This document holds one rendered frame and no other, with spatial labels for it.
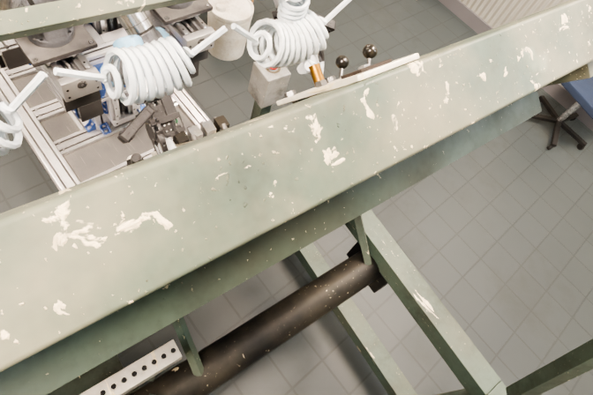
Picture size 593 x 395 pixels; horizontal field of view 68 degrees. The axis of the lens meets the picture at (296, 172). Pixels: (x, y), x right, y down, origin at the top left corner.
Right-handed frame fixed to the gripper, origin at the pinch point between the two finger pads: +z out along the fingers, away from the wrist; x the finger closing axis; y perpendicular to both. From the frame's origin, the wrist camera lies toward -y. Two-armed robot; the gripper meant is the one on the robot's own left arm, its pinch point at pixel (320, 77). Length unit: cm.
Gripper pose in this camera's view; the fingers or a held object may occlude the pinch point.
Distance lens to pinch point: 122.2
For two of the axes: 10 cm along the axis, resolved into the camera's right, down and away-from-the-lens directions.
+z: 3.3, 9.3, 1.8
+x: 5.0, -0.1, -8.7
